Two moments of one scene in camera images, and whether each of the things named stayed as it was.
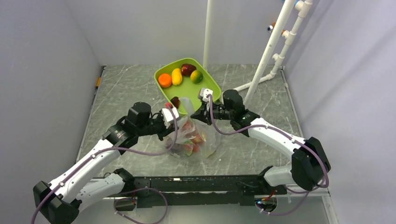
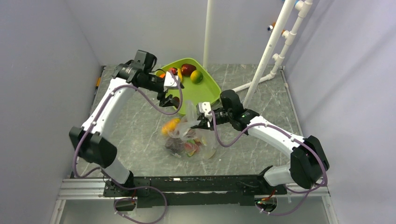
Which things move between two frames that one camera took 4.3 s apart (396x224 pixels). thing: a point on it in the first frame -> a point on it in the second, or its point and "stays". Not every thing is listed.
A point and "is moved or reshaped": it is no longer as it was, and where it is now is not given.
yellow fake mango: x=176 y=76 stays
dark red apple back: x=187 y=69 stays
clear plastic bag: x=194 y=137 stays
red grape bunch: x=193 y=138 is moved or reshaped
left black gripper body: x=154 y=126 -> x=153 y=82
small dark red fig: x=175 y=101 stays
